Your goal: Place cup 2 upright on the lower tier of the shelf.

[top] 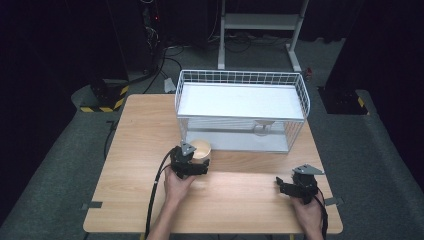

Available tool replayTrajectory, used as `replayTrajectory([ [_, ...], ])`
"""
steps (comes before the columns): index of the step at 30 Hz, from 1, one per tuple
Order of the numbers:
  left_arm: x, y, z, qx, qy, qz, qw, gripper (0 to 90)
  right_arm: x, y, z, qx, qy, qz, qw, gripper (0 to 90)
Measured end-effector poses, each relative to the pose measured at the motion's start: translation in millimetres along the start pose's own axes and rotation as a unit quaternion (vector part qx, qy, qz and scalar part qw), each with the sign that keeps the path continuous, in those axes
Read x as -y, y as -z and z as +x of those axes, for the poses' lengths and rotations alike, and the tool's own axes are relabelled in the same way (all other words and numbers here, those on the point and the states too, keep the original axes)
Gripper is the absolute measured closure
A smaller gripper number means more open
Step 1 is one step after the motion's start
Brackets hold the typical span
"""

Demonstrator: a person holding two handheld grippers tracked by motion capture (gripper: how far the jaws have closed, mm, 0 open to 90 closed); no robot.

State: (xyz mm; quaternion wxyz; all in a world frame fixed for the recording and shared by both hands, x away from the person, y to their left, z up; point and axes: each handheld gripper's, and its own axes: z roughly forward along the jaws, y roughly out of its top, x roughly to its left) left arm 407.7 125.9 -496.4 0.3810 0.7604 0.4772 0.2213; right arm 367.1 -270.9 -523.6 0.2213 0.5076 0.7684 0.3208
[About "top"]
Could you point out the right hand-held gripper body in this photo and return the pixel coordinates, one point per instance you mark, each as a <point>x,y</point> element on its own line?
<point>304,185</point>

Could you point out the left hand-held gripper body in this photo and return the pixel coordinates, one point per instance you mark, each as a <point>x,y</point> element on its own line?
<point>186,163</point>

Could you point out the person's left hand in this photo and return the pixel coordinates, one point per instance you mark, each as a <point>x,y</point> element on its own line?
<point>178,188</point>

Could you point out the person's right hand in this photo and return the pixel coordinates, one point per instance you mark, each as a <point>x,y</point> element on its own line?
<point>308,213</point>

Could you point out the grey tape piece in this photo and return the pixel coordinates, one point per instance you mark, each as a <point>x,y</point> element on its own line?
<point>92,205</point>
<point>334,201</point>

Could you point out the yellow-black striped stand base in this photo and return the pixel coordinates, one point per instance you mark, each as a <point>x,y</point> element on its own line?
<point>105,96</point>
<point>345,101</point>

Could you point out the dark equipment tower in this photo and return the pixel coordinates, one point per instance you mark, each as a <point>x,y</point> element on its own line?
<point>151,33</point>

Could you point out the white metal stand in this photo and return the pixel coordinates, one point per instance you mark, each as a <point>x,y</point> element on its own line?
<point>260,23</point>

